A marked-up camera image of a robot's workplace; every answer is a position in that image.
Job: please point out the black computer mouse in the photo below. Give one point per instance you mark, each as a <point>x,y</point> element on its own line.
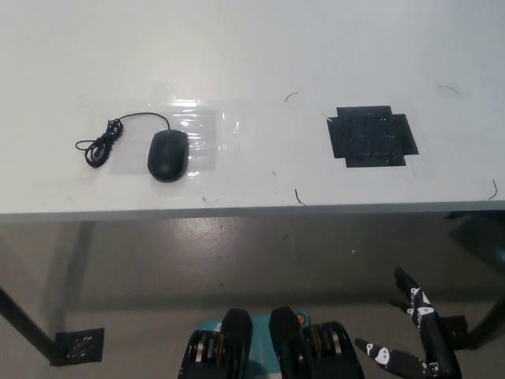
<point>167,158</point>

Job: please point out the transparent plastic film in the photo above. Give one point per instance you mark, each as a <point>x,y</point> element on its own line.
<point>227,128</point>

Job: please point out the black table leg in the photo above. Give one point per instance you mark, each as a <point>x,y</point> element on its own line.
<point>489,321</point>
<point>27,325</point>

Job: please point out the black tape patch on table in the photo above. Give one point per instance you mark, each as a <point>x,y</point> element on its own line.
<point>372,136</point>

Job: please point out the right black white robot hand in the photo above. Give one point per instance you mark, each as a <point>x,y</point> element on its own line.
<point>438,347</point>

